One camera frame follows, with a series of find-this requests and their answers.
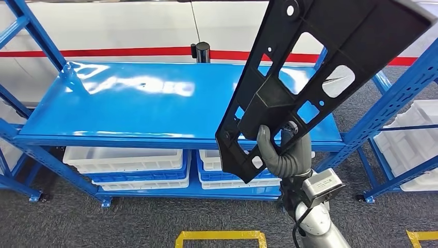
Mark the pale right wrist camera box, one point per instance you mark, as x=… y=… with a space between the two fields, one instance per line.
x=321 y=186

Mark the blue plastic bin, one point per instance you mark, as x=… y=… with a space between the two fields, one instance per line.
x=137 y=177
x=212 y=176

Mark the black stanchion post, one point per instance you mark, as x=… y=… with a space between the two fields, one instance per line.
x=202 y=53

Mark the black plastic plate frame part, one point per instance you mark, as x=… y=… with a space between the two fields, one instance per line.
x=342 y=34

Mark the white car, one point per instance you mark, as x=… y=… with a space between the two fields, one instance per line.
x=119 y=27

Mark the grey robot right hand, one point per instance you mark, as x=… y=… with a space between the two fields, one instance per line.
x=291 y=161

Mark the red barrier belt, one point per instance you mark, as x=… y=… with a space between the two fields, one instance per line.
x=102 y=52

